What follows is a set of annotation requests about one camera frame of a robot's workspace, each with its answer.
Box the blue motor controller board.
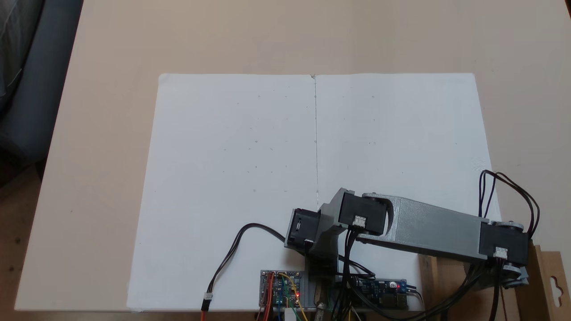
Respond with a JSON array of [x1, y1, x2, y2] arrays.
[[260, 270, 305, 308]]

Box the orange red wire pair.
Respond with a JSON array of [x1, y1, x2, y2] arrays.
[[199, 273, 275, 321]]

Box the metal table clamp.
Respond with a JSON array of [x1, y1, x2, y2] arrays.
[[314, 285, 327, 321]]

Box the black cable with white plug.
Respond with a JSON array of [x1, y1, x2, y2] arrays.
[[200, 222, 309, 321]]

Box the light grey cable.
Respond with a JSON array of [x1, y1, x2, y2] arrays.
[[407, 288, 427, 315]]

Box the white paper sheet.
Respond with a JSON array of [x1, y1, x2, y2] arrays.
[[126, 74, 319, 312], [314, 73, 505, 313]]

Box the yellow jumper wire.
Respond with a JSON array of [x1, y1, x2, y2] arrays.
[[277, 273, 309, 321]]

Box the blue power converter board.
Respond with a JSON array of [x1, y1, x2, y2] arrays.
[[352, 279, 409, 310]]

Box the brown cardboard box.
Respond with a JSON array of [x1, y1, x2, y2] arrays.
[[418, 244, 571, 321]]

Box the dark grey upholstered seat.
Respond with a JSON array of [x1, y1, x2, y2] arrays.
[[0, 0, 84, 179]]

